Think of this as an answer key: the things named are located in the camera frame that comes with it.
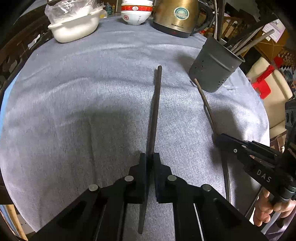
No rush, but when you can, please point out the person right hand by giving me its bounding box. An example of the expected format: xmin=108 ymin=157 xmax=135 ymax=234
xmin=253 ymin=188 xmax=295 ymax=226

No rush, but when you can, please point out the beige sofa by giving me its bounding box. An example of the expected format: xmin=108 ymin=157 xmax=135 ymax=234
xmin=246 ymin=57 xmax=292 ymax=139

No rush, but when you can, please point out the red plastic child chair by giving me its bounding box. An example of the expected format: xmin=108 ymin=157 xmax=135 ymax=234
xmin=252 ymin=65 xmax=274 ymax=99

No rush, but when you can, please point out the grey table cloth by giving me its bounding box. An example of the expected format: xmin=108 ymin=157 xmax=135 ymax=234
xmin=0 ymin=16 xmax=271 ymax=241

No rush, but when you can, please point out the dark grey utensil holder cup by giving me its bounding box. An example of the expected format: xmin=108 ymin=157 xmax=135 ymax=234
xmin=189 ymin=37 xmax=245 ymax=93

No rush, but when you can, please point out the gold electric kettle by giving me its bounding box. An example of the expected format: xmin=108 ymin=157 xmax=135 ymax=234
xmin=152 ymin=0 xmax=214 ymax=38

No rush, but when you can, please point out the red white bowl stack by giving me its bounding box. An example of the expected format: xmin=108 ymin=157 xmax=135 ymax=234
xmin=120 ymin=1 xmax=154 ymax=26

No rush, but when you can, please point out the white pot with plastic bag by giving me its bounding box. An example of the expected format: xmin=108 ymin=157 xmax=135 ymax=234
xmin=45 ymin=0 xmax=107 ymax=43

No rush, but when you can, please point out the carved dark wooden sideboard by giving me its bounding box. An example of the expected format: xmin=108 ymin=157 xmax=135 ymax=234
xmin=1 ymin=16 xmax=53 ymax=94

